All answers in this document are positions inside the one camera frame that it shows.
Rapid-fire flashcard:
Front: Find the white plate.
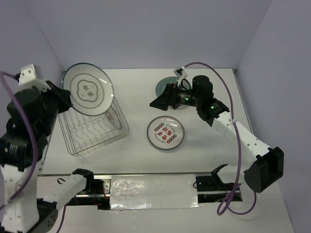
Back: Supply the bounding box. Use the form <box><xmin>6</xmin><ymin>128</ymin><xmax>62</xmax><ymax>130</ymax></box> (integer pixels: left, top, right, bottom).
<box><xmin>62</xmin><ymin>63</ymin><xmax>114</xmax><ymax>116</ymax></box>
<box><xmin>146</xmin><ymin>116</ymin><xmax>185</xmax><ymax>150</ymax></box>

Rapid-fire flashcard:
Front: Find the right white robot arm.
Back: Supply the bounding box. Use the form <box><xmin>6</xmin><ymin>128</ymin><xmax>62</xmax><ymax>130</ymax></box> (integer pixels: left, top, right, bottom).
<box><xmin>150</xmin><ymin>75</ymin><xmax>284</xmax><ymax>193</ymax></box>

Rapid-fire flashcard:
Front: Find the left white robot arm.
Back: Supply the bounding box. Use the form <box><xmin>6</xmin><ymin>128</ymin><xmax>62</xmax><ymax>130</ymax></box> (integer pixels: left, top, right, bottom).
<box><xmin>0</xmin><ymin>81</ymin><xmax>95</xmax><ymax>233</ymax></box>

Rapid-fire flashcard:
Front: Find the wire dish rack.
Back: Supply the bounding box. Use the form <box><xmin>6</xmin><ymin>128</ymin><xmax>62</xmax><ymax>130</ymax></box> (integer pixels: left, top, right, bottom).
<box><xmin>58</xmin><ymin>98</ymin><xmax>130</xmax><ymax>158</ymax></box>

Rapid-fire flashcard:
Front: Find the metal base rail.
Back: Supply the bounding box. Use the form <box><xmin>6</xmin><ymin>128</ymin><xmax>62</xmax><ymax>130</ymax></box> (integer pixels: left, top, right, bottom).
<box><xmin>38</xmin><ymin>171</ymin><xmax>243</xmax><ymax>209</ymax></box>

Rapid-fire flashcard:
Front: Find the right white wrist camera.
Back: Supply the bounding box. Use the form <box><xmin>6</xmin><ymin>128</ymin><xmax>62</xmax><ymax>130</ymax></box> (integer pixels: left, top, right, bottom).
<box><xmin>173</xmin><ymin>67</ymin><xmax>191</xmax><ymax>90</ymax></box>

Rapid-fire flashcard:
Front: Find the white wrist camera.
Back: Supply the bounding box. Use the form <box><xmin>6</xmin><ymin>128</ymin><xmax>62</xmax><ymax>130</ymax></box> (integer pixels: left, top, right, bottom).
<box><xmin>15</xmin><ymin>64</ymin><xmax>51</xmax><ymax>92</ymax></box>
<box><xmin>173</xmin><ymin>67</ymin><xmax>191</xmax><ymax>90</ymax></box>

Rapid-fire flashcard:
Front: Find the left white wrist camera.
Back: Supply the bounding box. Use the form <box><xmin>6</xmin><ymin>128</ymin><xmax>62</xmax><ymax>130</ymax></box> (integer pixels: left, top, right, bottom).
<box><xmin>15</xmin><ymin>64</ymin><xmax>51</xmax><ymax>92</ymax></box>

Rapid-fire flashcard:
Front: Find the teal green plate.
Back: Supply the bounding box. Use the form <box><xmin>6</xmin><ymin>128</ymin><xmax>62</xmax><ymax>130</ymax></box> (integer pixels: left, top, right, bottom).
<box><xmin>155</xmin><ymin>77</ymin><xmax>178</xmax><ymax>97</ymax></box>

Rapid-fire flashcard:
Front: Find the silver foil sheet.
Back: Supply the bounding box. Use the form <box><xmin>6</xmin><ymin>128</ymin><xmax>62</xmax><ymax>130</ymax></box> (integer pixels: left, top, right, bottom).
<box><xmin>109</xmin><ymin>174</ymin><xmax>199</xmax><ymax>210</ymax></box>

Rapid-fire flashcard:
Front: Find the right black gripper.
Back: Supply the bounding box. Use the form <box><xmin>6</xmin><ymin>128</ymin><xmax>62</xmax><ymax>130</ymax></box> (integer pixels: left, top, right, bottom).
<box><xmin>150</xmin><ymin>83</ymin><xmax>201</xmax><ymax>111</ymax></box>

